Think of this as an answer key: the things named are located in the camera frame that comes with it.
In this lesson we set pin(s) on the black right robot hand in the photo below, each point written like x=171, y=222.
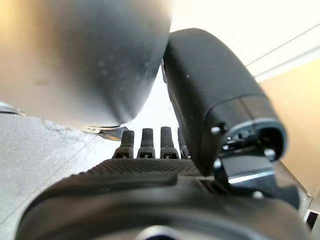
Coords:
x=150, y=200

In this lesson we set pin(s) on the grey right robot leg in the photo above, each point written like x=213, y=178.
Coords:
x=75, y=62

